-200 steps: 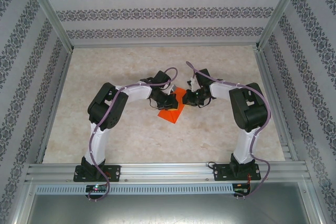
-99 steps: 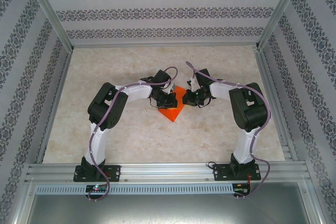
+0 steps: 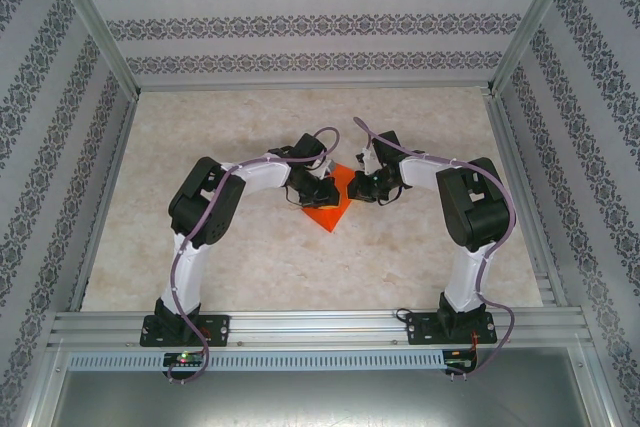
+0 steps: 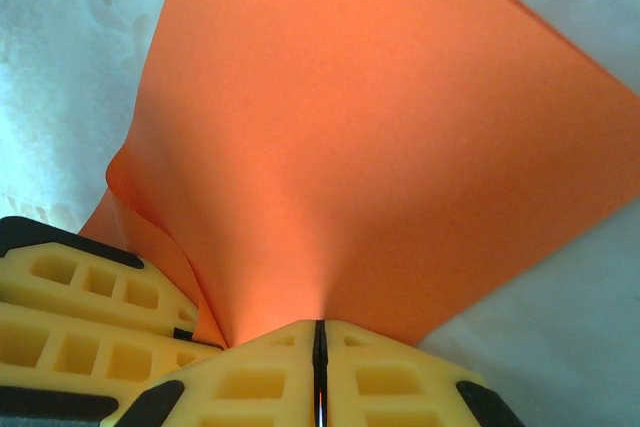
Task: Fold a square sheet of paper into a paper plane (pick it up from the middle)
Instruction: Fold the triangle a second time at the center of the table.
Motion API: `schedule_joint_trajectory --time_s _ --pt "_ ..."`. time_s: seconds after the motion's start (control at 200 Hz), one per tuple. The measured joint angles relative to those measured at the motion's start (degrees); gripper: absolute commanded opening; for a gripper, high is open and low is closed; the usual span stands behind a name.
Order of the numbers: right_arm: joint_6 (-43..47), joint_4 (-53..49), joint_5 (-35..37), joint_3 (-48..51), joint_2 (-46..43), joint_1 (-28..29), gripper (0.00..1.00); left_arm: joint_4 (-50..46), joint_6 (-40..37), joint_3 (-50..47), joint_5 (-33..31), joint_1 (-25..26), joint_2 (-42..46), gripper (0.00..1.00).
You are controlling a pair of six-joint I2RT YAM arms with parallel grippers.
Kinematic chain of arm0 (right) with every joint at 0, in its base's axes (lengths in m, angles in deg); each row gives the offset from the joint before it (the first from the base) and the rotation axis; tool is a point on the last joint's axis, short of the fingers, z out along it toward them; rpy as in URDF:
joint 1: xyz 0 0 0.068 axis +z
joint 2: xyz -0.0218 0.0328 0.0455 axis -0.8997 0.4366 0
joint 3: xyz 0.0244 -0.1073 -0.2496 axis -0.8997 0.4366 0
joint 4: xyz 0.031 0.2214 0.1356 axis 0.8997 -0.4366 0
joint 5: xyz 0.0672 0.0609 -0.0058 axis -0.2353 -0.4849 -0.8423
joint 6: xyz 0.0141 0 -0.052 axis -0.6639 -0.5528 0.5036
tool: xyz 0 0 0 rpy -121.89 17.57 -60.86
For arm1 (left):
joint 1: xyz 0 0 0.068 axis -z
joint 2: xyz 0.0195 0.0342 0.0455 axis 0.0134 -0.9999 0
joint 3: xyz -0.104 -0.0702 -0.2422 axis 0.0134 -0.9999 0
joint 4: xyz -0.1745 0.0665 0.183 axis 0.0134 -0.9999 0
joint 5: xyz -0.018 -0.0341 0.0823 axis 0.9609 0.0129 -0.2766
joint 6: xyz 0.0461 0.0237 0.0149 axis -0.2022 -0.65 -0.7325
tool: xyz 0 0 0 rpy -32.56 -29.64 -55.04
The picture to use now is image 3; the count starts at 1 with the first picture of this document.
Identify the orange square paper sheet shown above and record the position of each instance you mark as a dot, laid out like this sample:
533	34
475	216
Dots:
327	221

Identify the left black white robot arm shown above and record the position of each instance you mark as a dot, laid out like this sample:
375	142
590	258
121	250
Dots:
187	277

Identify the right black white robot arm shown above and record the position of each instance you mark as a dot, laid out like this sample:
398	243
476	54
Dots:
465	282

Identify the grey sheet metal tray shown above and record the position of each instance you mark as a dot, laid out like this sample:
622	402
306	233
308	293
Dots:
320	397

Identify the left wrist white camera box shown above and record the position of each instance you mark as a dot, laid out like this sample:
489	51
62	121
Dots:
328	167

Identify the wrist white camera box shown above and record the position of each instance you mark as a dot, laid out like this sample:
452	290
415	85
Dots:
365	159
328	167

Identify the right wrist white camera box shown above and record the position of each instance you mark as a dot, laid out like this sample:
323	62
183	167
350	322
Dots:
365	159

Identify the aluminium frame cross bar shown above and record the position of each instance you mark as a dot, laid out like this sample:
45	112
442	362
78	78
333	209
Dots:
310	85

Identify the aluminium mounting rail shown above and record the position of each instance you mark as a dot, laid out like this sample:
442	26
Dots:
315	327

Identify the aluminium side rail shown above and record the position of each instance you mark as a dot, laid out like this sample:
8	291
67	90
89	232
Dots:
107	187
515	172

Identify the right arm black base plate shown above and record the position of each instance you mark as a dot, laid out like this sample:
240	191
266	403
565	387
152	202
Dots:
420	329

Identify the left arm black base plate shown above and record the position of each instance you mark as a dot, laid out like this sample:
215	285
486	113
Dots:
220	329

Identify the aluminium frame post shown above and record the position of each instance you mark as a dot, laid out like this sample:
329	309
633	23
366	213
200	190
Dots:
95	22
535	17

